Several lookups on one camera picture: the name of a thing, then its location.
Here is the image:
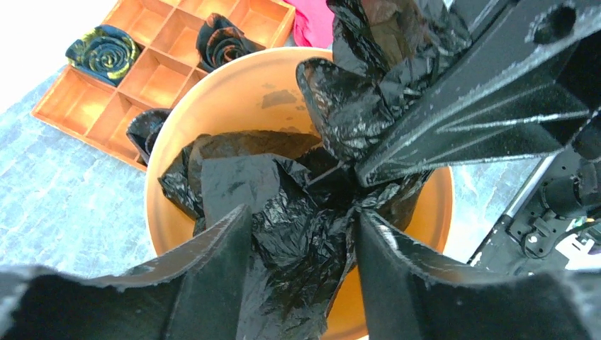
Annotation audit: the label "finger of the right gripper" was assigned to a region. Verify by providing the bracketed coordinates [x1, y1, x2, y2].
[355, 1, 600, 187]

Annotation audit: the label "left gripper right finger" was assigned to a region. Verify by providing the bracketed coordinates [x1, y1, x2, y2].
[354, 210, 600, 339]

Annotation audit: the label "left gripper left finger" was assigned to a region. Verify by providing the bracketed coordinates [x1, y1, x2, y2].
[1, 205, 252, 339]

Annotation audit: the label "black trash bag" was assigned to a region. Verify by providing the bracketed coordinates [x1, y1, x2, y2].
[158, 1, 472, 339]

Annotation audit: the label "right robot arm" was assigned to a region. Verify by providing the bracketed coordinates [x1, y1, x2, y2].
[356, 1, 600, 275]

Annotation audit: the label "black rolled bag front left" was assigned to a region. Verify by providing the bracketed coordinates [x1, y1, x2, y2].
[125, 108, 172, 164]

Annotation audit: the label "black rolled bag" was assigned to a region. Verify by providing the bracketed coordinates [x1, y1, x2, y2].
[125, 108, 172, 164]
[195, 13, 266, 73]

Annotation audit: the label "orange compartment tray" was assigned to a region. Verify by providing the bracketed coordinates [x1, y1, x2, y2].
[32, 0, 295, 170]

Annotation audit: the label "red cloth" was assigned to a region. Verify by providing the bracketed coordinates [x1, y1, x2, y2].
[284, 0, 335, 48]

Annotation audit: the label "black rolled bag centre right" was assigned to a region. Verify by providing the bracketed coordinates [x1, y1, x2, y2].
[195, 13, 266, 73]

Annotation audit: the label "rolled bag with yellow-green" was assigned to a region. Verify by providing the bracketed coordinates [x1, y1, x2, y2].
[65, 25, 141, 87]

